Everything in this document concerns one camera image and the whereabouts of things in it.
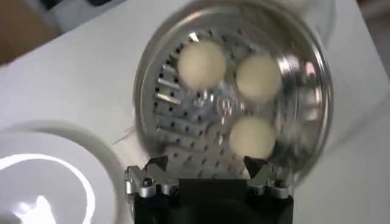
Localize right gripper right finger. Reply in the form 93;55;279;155
243;155;296;200

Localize white steamed baozi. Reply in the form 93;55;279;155
228;115;277;159
235;53;283;101
177;40;228;91

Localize white round plate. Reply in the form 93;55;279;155
0;120;126;224

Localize stainless steel steamer basket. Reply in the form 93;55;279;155
132;0;335;186

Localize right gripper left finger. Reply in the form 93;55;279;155
124;154;180;198

